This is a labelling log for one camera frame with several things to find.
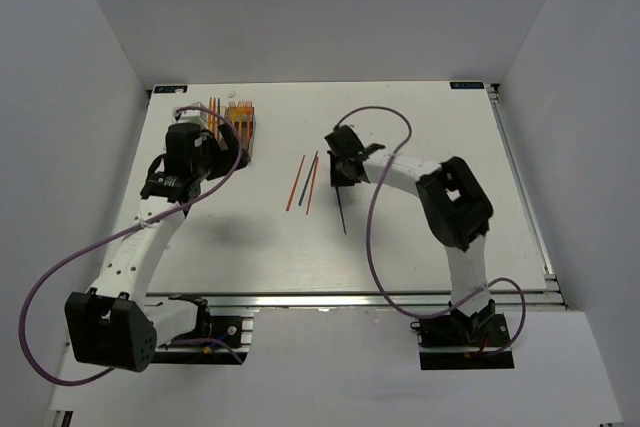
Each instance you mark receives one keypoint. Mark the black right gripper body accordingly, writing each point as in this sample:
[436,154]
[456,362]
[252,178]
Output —
[339,177]

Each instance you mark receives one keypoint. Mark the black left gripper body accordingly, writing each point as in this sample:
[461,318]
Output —
[215,163]

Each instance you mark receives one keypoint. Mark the red-orange chopstick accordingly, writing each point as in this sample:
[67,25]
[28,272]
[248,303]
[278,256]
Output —
[295,183]
[312,185]

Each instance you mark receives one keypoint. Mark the yellow-orange plastic fork bent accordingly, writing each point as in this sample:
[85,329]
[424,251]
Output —
[234,115]

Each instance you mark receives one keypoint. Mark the yellow-orange plastic fork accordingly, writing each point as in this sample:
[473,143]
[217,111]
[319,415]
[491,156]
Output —
[241,110]

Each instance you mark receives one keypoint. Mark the red-orange plastic fork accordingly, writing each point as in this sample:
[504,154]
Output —
[249,112]

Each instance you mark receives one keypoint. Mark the red-orange plastic knife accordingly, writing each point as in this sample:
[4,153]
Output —
[216,114]

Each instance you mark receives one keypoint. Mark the blue plastic knife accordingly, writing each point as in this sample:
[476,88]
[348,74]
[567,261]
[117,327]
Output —
[220,111]

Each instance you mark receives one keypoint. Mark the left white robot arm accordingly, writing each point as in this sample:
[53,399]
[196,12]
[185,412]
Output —
[112,324]

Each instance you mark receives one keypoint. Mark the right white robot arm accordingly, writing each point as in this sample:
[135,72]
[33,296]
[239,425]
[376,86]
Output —
[456,208]

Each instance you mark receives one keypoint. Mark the amber plastic container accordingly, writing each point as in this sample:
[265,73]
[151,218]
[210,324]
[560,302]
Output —
[204,118]

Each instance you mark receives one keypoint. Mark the clear plastic container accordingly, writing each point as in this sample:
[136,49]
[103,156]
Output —
[194,114]

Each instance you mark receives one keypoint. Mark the smoky grey plastic container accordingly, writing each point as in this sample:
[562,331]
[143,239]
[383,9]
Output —
[243,144]

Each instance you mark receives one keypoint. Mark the black logo sticker left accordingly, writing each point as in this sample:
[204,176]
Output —
[170,89]

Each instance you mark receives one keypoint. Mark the black logo sticker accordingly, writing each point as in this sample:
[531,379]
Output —
[466,85]
[170,89]

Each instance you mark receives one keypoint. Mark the black logo sticker right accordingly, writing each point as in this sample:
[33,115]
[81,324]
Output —
[466,85]

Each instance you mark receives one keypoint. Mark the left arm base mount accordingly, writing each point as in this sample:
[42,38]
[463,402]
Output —
[210,334]

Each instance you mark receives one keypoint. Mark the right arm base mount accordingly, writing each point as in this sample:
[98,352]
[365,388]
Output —
[455,342]

